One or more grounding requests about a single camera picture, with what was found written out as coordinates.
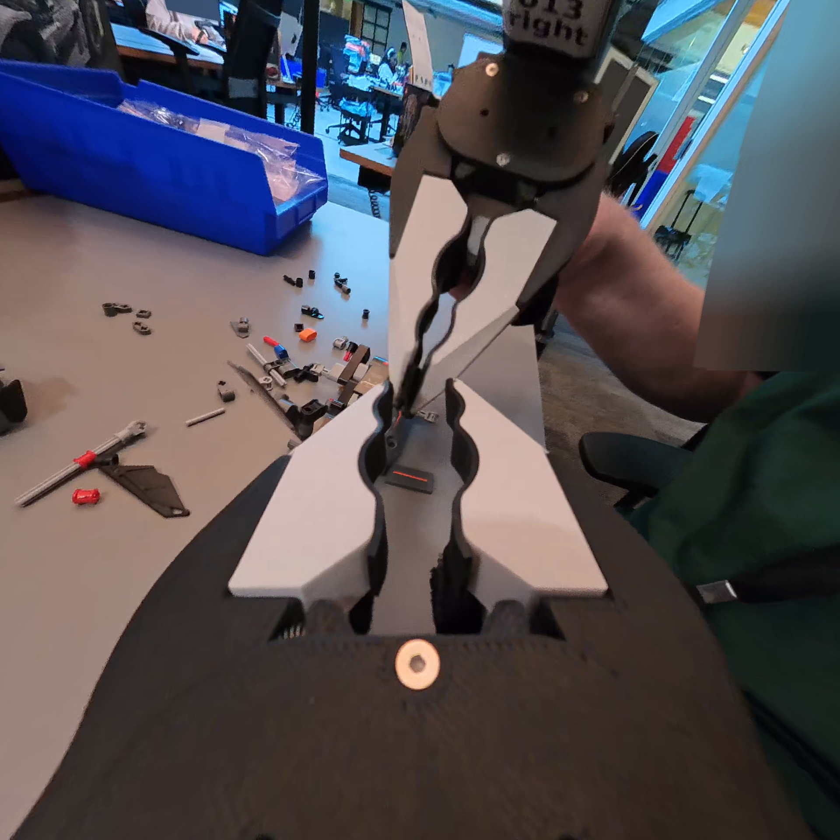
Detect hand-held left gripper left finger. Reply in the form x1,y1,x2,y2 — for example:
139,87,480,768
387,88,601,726
227,381,395,601

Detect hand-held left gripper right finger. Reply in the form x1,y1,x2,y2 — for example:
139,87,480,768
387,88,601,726
445,378,609,602

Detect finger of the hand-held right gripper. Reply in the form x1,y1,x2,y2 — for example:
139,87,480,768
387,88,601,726
389,172,471,398
408,209,557,413

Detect grey lego assembly orange stripe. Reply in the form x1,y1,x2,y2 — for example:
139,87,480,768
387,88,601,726
226,341,442,454

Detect small black lego panel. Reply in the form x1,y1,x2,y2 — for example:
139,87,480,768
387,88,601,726
97,461,191,519

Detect lego car chassis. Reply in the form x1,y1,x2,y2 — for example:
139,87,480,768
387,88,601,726
0,377,28,435

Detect person's right forearm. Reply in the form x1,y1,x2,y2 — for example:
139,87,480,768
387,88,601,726
630,230,765,422

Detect black lego tile red stripe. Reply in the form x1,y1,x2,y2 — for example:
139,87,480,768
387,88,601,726
385,467,438,494

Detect scattered small lego pieces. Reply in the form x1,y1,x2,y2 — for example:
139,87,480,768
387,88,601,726
185,268,388,427

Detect grey lego axle red bushes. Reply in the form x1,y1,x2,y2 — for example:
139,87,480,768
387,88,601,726
14,420,147,508

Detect dark lego box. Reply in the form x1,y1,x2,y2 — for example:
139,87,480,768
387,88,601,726
0,0,124,76

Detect person's right hand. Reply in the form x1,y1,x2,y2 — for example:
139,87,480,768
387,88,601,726
556,196,658,357

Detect black office chair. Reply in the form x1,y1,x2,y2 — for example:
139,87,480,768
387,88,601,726
577,431,697,509

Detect clear plastic bags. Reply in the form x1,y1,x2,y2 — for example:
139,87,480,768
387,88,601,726
118,98,327,206

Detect blue plastic bin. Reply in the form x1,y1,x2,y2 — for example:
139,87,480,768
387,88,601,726
0,59,329,257

